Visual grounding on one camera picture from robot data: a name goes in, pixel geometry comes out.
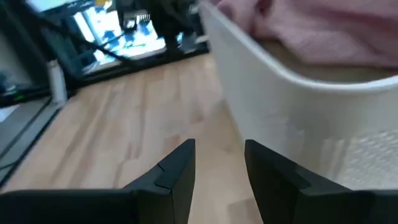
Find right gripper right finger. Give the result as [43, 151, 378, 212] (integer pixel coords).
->
[244, 139, 355, 224]

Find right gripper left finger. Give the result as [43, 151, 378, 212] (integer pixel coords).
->
[123, 139, 196, 224]

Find khaki beige trousers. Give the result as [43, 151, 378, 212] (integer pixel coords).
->
[257, 37, 398, 84]

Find pink woven cloth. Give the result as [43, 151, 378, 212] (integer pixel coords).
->
[216, 0, 398, 68]

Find white mesh laundry basket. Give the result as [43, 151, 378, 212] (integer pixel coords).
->
[198, 0, 398, 191]

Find white bottle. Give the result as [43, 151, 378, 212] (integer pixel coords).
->
[46, 58, 68, 105]

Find grey side shelf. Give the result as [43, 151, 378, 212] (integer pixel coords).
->
[0, 98, 62, 187]

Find black device with green light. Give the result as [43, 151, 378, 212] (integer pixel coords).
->
[0, 82, 52, 108]

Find black table edge rail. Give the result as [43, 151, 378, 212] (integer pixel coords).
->
[67, 42, 211, 91]

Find black diagonal cable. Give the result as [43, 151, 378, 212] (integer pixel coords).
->
[37, 17, 139, 68]

